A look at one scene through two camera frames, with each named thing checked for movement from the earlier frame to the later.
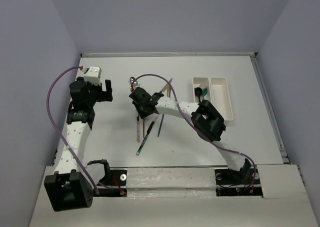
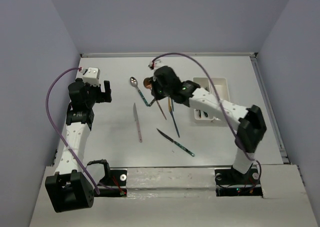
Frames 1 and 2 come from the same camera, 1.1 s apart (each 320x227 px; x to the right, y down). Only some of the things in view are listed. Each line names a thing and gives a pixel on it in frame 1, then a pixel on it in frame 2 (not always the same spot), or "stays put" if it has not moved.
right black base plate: x=229 y=183 stays put
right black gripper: x=142 y=114 -> x=157 y=96
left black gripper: x=105 y=96 stays put
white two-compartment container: x=217 y=93 stays put
